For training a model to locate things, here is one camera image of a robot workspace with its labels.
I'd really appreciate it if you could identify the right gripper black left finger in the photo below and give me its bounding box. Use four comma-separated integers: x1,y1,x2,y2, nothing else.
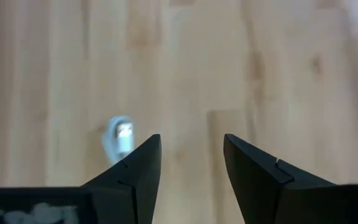
0,134,162,224

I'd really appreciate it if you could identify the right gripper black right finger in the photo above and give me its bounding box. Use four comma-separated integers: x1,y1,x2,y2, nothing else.
224,134,358,224

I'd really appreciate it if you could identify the small white USB adapter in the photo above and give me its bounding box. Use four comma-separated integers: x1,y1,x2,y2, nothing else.
101,115,135,164

